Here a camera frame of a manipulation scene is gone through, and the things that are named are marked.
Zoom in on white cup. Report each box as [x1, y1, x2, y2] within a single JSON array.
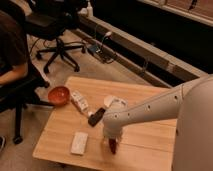
[[104, 95, 127, 108]]

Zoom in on seated person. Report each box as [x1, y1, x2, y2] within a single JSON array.
[[0, 10, 30, 86]]

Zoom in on red bowl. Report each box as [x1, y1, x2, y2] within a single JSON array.
[[48, 86, 70, 106]]

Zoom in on black rectangular device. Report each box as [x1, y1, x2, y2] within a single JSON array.
[[88, 108, 105, 127]]

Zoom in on red chili pepper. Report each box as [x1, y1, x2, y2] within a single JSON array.
[[108, 139, 117, 154]]

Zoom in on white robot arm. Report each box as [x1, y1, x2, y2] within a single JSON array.
[[103, 74, 213, 171]]

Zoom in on black office chair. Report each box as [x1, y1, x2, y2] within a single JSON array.
[[25, 0, 87, 73]]

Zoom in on white sponge block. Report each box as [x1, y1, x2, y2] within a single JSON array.
[[71, 132, 88, 155]]

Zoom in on white cable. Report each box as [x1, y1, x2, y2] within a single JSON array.
[[98, 31, 113, 54]]

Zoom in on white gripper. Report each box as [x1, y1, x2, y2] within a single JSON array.
[[101, 125, 123, 147]]

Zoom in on white snack packet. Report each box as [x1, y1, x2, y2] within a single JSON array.
[[70, 91, 89, 116]]

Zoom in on blue power box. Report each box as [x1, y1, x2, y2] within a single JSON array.
[[87, 44, 101, 55]]

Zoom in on white spray bottle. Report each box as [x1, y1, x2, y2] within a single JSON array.
[[87, 0, 93, 18]]

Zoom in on black chair under person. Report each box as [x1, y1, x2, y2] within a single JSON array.
[[0, 0, 56, 145]]

